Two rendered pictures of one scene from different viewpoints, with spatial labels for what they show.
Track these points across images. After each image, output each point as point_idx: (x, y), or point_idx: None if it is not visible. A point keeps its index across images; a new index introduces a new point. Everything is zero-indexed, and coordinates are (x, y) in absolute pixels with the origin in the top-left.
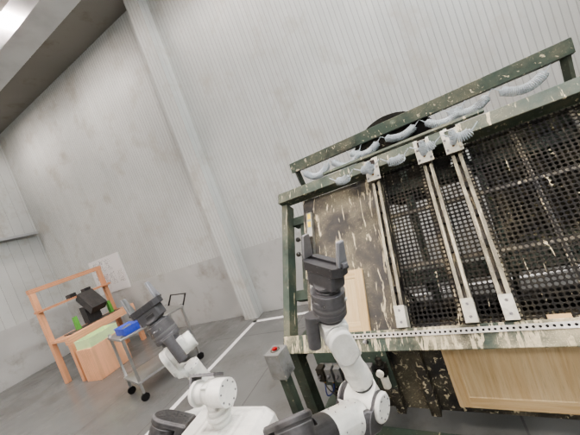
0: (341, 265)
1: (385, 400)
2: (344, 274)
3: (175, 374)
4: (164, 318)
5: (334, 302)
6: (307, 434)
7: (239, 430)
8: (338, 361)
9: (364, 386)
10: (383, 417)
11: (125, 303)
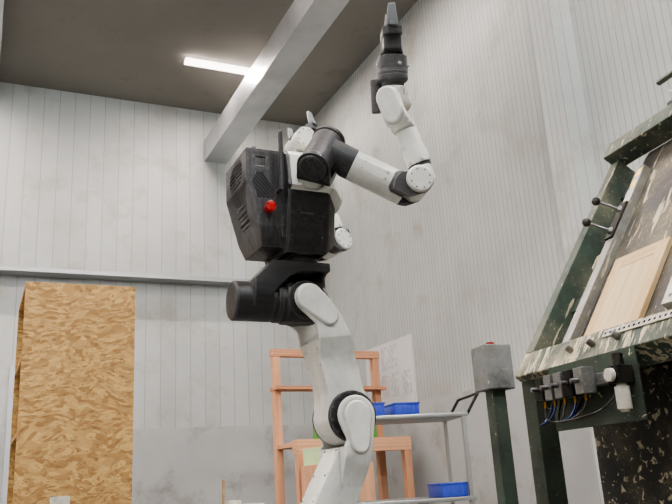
0: (389, 22)
1: (425, 173)
2: (392, 32)
3: None
4: None
5: (385, 59)
6: (326, 134)
7: None
8: (382, 114)
9: (411, 159)
10: (415, 183)
11: (290, 131)
